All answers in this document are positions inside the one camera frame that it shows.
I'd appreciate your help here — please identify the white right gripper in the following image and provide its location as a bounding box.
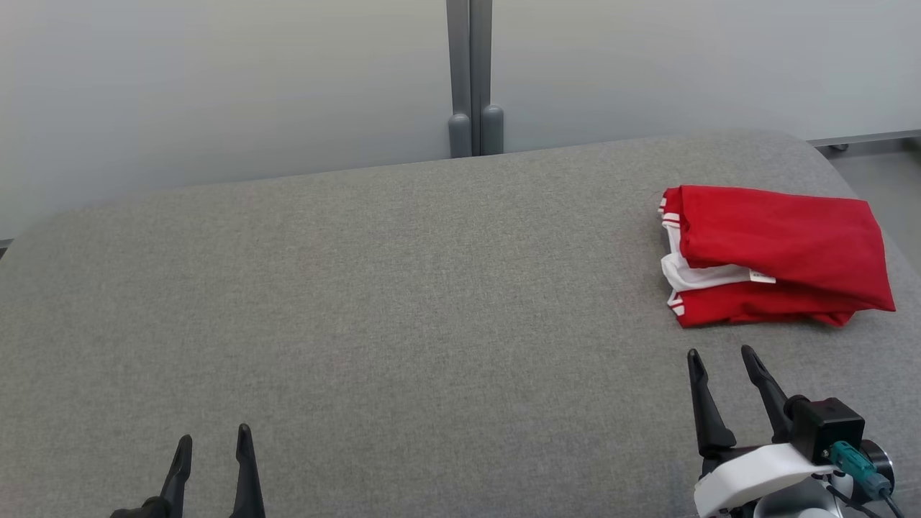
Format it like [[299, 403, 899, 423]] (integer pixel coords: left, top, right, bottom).
[[686, 345, 837, 518]]

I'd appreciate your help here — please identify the grey fabric sofa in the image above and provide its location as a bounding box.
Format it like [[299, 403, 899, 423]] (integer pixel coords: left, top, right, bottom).
[[0, 129, 921, 518]]

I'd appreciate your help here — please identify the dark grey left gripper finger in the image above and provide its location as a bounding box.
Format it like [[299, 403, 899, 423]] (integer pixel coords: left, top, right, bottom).
[[158, 434, 194, 518], [229, 423, 266, 518]]

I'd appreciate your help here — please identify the red basketball jersey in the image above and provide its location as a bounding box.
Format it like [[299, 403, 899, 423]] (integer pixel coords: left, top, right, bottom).
[[658, 184, 897, 314]]

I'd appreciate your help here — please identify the red shorts white trim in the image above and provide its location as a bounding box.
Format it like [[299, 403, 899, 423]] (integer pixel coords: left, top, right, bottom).
[[667, 281, 859, 330]]

